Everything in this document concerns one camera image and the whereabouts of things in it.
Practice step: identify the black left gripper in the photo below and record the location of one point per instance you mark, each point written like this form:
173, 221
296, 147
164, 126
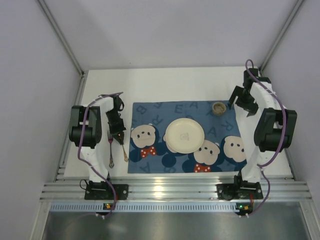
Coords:
117, 128

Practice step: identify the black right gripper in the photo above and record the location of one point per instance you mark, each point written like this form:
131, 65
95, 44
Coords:
244, 101

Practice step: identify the gold spoon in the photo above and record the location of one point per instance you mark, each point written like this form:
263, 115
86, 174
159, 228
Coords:
126, 159

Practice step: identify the blue bear print cloth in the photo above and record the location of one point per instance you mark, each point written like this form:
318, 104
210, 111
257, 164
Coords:
222, 151

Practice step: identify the cream round plate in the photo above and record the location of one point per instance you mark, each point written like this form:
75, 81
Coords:
184, 136

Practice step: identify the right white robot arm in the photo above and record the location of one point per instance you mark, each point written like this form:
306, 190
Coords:
275, 128

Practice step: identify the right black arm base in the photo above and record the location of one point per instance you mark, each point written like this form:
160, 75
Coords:
239, 190

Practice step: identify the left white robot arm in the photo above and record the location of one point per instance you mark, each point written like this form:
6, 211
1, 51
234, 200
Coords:
88, 129

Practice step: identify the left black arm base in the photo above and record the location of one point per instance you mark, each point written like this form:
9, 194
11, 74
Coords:
102, 191

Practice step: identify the left aluminium frame post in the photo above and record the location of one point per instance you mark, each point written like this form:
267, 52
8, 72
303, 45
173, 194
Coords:
60, 35

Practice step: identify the aluminium frame post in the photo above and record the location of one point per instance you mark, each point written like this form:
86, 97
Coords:
60, 35
294, 11

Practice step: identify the aluminium mounting rail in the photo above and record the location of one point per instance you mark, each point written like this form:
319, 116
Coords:
173, 186

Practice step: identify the perforated grey cable tray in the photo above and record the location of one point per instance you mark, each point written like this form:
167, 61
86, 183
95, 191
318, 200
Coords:
151, 207

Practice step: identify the right aluminium frame post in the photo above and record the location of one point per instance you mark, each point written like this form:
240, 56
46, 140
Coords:
294, 11

